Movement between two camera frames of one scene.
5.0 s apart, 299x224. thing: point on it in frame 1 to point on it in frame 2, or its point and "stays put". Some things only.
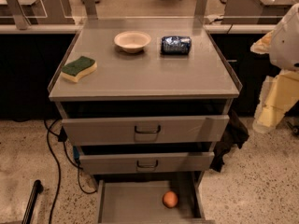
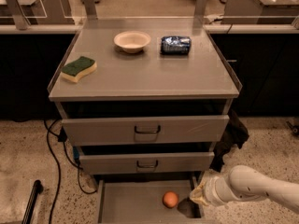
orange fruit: x=170 y=199 stays put
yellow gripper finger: x=279 y=91 to x=206 y=191
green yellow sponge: x=75 y=71 stays put
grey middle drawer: x=146 y=162 stays put
